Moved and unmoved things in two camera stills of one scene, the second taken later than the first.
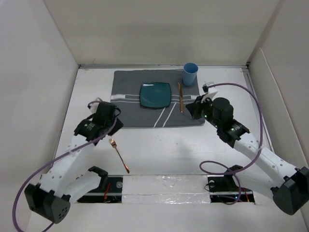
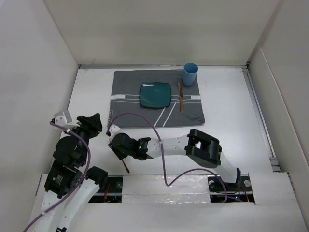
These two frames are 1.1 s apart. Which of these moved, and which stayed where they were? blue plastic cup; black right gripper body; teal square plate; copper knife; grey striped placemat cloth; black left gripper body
Moved: black left gripper body; black right gripper body
Stayed: copper knife; grey striped placemat cloth; blue plastic cup; teal square plate
